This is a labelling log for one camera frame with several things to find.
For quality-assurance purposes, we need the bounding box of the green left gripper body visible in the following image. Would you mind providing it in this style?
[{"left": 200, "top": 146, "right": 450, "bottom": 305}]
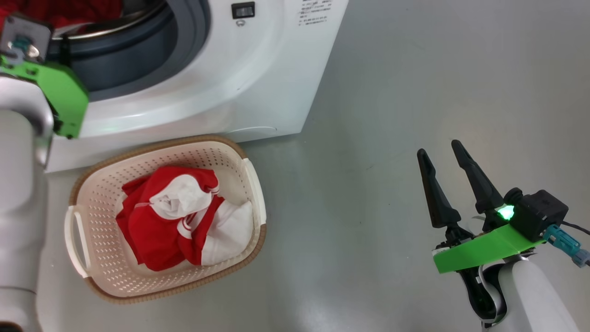
[{"left": 0, "top": 54, "right": 89, "bottom": 139}]

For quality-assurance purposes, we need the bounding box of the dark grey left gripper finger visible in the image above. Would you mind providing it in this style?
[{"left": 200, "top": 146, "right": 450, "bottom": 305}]
[{"left": 59, "top": 35, "right": 73, "bottom": 66}]

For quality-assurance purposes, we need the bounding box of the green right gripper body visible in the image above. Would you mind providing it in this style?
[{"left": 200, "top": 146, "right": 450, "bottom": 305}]
[{"left": 432, "top": 216, "right": 545, "bottom": 274}]

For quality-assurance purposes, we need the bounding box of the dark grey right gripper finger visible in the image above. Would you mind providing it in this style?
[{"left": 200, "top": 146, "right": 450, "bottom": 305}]
[
  {"left": 451, "top": 139, "right": 506, "bottom": 215},
  {"left": 417, "top": 148, "right": 462, "bottom": 229}
]

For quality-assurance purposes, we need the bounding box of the grey rubber door gasket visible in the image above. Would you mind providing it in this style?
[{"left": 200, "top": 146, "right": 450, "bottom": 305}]
[{"left": 46, "top": 0, "right": 212, "bottom": 103}]

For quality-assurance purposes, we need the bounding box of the cream perforated laundry basket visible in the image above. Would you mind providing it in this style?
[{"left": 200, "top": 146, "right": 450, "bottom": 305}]
[{"left": 64, "top": 134, "right": 267, "bottom": 304}]

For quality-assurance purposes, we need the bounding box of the black door lock socket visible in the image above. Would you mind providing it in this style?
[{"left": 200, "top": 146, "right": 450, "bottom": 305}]
[{"left": 231, "top": 2, "right": 256, "bottom": 20}]

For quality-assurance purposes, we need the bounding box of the white washing machine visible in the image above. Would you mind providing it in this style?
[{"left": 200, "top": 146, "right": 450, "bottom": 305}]
[{"left": 46, "top": 0, "right": 349, "bottom": 174}]

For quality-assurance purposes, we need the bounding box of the teal camera cable connector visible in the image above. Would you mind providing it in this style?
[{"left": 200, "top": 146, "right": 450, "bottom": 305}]
[{"left": 543, "top": 225, "right": 590, "bottom": 268}]

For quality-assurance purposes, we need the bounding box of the thin black camera cable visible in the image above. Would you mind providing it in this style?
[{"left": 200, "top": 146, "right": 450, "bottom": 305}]
[{"left": 560, "top": 220, "right": 590, "bottom": 236}]

